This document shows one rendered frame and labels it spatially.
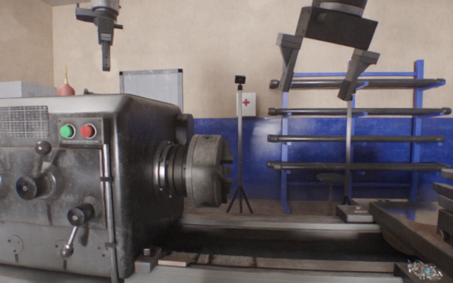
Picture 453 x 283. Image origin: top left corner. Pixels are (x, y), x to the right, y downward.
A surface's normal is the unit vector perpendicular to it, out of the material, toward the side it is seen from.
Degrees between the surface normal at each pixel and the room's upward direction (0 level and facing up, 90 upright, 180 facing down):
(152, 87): 90
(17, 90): 90
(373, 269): 0
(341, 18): 113
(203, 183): 98
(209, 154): 56
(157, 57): 90
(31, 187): 90
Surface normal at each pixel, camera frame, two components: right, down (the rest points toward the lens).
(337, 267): 0.00, -1.00
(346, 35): 0.09, 0.47
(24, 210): -0.11, 0.07
